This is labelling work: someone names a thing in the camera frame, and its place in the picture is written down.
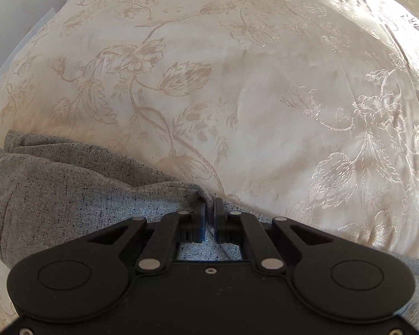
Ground grey speckled pants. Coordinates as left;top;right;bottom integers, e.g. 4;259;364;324
0;130;419;322

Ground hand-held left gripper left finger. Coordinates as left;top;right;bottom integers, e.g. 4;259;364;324
87;197;206;275

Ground cream floral bedspread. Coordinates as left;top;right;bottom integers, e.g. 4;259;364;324
0;0;419;335

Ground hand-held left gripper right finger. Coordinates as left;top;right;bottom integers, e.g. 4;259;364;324
213;198;333;274

